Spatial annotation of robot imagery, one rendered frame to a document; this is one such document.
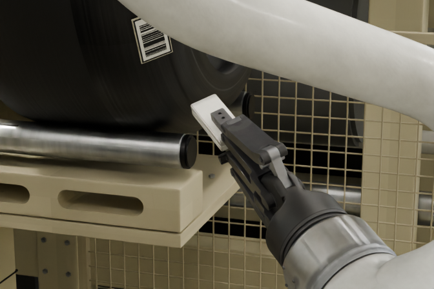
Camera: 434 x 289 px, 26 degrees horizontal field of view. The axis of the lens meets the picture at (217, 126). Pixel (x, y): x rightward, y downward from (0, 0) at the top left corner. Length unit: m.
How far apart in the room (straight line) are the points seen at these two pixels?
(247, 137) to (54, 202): 0.43
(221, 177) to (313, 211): 0.61
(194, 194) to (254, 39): 0.59
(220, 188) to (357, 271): 0.63
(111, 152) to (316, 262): 0.49
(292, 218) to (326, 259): 0.06
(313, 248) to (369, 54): 0.19
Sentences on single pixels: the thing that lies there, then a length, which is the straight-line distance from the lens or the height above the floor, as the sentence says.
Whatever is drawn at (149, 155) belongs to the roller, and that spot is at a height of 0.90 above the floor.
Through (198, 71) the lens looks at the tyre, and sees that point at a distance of 1.16.
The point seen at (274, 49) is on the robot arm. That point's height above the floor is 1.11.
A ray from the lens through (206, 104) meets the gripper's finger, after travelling 0.98.
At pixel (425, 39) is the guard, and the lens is 1.57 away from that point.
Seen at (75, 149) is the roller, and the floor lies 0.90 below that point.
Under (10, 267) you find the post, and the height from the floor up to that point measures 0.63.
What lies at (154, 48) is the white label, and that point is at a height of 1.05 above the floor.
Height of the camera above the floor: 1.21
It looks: 14 degrees down
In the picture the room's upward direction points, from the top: straight up
